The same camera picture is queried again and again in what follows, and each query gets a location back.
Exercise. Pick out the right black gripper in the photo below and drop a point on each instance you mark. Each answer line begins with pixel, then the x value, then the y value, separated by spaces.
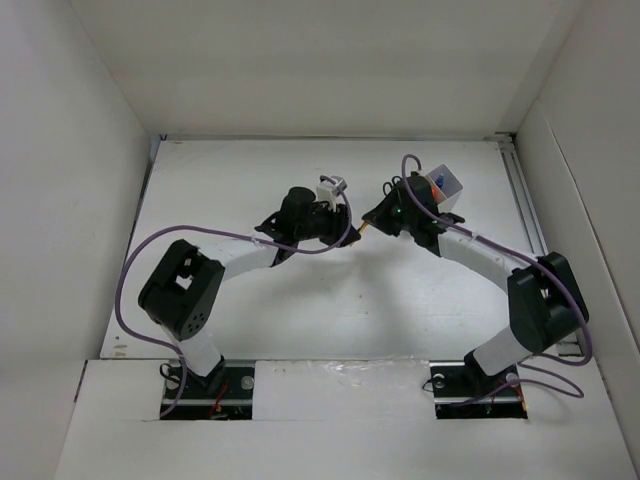
pixel 378 216

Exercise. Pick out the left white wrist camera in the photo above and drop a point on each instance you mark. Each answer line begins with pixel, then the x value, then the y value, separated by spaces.
pixel 329 190

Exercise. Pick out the aluminium side rail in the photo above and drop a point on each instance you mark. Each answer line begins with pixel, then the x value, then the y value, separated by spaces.
pixel 572 347

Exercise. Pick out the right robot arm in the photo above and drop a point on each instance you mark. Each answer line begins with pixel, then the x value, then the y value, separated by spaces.
pixel 544 301

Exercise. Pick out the white three-compartment container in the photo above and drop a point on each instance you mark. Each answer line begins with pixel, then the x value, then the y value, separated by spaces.
pixel 452 190

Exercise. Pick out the black handled scissors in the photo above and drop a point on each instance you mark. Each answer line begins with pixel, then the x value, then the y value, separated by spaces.
pixel 388 186

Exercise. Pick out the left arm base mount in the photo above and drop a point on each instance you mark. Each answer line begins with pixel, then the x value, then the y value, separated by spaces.
pixel 225 395

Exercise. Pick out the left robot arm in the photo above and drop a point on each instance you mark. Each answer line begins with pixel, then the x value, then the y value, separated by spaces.
pixel 180 293

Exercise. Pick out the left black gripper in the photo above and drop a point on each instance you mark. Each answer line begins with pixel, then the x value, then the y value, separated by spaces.
pixel 337 219

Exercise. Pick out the blue cap pen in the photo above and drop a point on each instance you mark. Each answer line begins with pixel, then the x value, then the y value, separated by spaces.
pixel 440 180

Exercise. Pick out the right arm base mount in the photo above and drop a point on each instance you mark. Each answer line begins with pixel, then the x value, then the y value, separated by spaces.
pixel 461 393

